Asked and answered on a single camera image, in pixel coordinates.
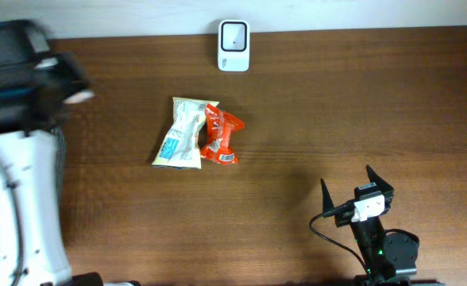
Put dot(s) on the cream chips bag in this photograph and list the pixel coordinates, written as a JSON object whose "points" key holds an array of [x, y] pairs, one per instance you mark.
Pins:
{"points": [[180, 148]]}

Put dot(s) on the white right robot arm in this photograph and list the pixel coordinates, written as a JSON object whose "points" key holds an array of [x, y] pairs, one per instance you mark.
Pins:
{"points": [[388, 256]]}

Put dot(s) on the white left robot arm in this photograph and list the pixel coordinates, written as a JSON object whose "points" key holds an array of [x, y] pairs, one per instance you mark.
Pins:
{"points": [[31, 245]]}

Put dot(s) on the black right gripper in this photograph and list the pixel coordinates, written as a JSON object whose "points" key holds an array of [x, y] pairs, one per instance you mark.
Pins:
{"points": [[384, 188]]}

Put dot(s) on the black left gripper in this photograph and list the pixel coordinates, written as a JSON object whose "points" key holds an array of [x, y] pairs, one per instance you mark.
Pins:
{"points": [[76, 83]]}

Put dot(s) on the white barcode scanner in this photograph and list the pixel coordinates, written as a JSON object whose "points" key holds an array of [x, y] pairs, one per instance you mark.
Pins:
{"points": [[233, 45]]}

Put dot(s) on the orange snack packet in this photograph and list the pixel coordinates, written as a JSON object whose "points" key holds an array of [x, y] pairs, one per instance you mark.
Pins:
{"points": [[220, 126]]}

